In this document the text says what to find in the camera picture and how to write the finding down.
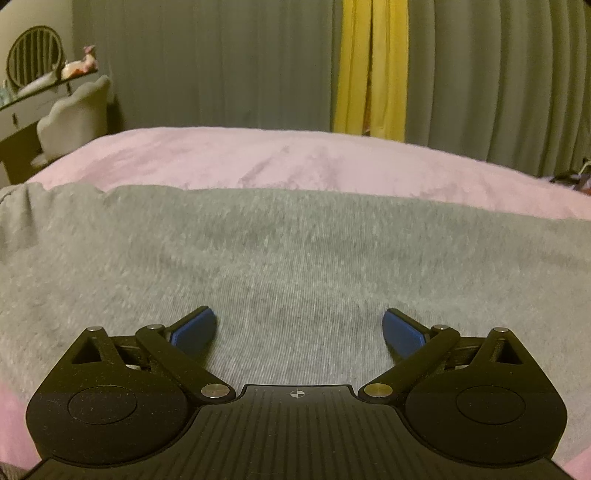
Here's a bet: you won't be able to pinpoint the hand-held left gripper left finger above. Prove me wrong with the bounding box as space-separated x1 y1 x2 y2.
68 305 237 403

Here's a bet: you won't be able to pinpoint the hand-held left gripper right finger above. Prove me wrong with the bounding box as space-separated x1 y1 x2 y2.
359 308 528 403

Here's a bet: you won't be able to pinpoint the grey sweat pants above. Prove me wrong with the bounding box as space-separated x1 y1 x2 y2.
0 184 591 474

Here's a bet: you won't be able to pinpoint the pink fleece blanket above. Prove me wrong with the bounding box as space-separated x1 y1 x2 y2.
0 126 591 480

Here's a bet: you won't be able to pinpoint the dark clutter pile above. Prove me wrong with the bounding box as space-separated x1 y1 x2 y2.
549 159 591 195

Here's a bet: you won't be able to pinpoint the white scalloped chair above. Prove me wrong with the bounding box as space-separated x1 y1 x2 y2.
31 75 112 168

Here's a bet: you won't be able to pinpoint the yellow curtain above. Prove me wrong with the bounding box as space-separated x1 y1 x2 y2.
331 0 410 142

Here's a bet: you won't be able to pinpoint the grey pleated curtain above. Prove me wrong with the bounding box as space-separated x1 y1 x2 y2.
404 0 591 180
73 0 345 136

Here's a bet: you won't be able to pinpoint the white dressing table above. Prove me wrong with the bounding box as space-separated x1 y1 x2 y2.
0 69 100 185

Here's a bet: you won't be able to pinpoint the pink plush toy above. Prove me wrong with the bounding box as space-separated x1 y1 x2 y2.
61 45 99 79

